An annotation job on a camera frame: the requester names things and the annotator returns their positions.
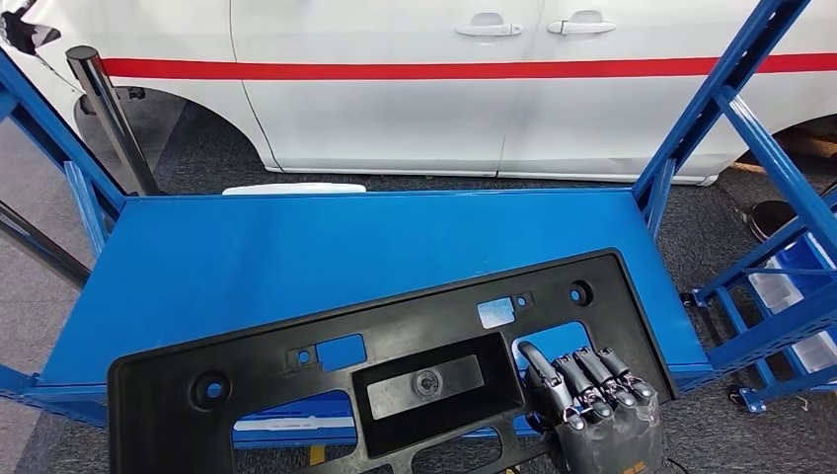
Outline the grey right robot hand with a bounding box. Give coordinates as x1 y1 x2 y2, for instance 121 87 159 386
517 341 665 474

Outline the black plastic plate frame part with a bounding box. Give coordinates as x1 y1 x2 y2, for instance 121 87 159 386
107 247 677 474

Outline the blue steel shelf rack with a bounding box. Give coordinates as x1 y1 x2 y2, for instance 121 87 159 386
678 190 837 415
0 0 837 454

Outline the white plastic bin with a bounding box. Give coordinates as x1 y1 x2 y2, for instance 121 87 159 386
747 253 837 375

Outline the black round stanchion base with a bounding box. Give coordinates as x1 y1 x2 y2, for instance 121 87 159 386
747 198 799 244

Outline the white car with red stripe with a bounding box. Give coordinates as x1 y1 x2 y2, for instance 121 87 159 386
0 0 837 187

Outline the white flat panel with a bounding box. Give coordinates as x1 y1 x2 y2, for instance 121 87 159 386
221 182 368 197

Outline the dark metal bar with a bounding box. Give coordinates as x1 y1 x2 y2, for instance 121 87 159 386
0 198 92 289

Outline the black stanchion post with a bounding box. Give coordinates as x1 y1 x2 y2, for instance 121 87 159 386
65 44 162 197

